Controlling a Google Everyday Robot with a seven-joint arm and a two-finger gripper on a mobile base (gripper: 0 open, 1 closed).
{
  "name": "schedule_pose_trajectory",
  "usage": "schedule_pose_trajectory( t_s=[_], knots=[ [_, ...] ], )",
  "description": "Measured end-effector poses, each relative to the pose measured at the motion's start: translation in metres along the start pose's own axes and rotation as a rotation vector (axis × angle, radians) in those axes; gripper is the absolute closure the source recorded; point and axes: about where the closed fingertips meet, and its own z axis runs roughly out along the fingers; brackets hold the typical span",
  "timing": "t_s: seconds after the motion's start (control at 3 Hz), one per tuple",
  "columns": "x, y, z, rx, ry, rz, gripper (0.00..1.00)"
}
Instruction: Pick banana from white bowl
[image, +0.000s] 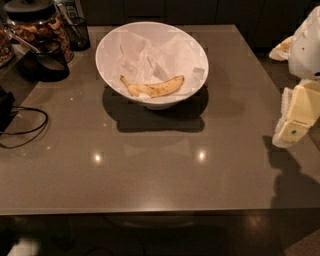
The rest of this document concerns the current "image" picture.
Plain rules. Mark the black device at left edge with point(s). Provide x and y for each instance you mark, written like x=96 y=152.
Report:
x=6 y=105

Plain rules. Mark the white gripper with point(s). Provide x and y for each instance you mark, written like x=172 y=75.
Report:
x=306 y=50

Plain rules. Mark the yellow spotted banana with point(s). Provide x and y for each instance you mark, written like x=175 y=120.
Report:
x=154 y=90

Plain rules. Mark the white crumpled paper liner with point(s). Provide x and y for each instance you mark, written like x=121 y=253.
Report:
x=144 y=63

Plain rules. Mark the white bowl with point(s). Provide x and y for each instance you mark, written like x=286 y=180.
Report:
x=109 y=52

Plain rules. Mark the silver utensil handle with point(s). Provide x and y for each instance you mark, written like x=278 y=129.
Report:
x=21 y=41

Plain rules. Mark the glass jar with snacks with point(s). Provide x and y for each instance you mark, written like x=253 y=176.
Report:
x=37 y=20

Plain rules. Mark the glass jar at left edge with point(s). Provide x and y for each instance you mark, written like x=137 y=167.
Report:
x=6 y=49

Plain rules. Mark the black mesh pen holder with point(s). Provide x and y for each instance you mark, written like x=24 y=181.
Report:
x=77 y=33

